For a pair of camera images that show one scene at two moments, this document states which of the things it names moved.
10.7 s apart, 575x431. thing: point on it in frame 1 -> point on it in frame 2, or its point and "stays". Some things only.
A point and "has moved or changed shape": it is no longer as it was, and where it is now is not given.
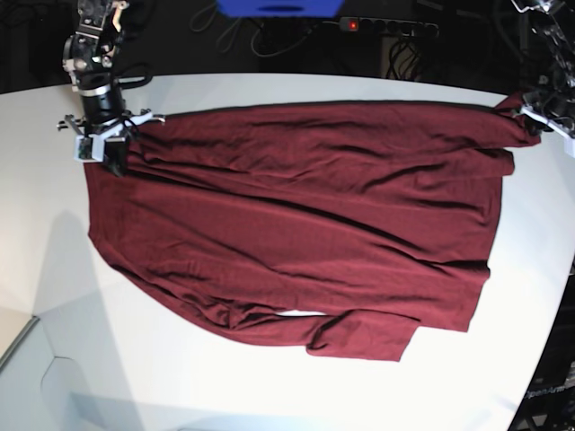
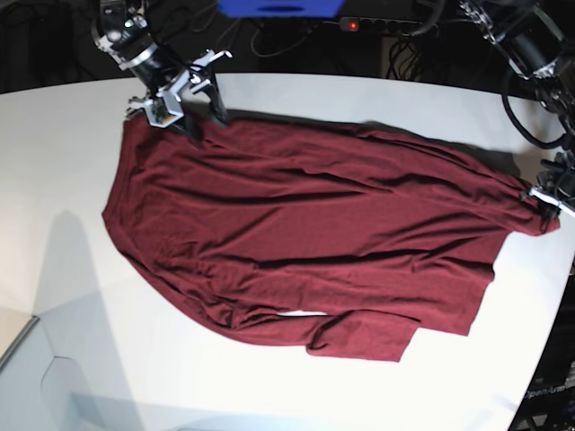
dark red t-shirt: [377, 217] has moved or changed shape
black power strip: [393, 26] stays
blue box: [279, 8] stays
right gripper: [544, 112] -> [556, 180]
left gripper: [108, 141] -> [165, 105]
